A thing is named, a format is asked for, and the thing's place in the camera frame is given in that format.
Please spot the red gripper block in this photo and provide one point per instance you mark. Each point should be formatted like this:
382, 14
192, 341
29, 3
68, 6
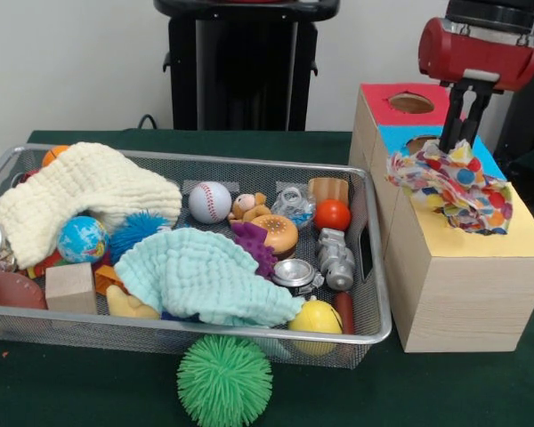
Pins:
476, 55

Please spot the colourful polka dot cloth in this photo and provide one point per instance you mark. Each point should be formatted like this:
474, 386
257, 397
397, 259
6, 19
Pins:
454, 182

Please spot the light teal cloth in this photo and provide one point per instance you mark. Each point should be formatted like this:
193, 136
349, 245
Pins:
196, 271

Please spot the blue puffer ball with eyes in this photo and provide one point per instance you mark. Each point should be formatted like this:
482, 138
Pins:
133, 231

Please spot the green spiky puffer ball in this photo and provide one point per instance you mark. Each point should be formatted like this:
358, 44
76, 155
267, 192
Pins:
224, 378

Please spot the cream knitted cloth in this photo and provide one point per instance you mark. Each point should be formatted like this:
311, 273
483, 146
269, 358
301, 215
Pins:
84, 178

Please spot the plain wooden cube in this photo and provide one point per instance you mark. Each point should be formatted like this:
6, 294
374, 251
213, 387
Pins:
71, 287

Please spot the wooden box with three holes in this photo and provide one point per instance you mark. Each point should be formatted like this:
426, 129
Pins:
471, 302

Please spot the purple spiky ball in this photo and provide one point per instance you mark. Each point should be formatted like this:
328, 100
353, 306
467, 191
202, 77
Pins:
253, 242

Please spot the yellow ball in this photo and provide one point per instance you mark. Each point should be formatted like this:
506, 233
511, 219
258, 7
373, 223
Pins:
316, 318

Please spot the white baseball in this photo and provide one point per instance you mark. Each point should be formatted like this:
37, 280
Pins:
210, 201

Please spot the globe print ball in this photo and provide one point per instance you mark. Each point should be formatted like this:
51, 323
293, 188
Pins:
82, 240

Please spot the orange toy basketball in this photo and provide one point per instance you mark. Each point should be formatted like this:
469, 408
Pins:
52, 155

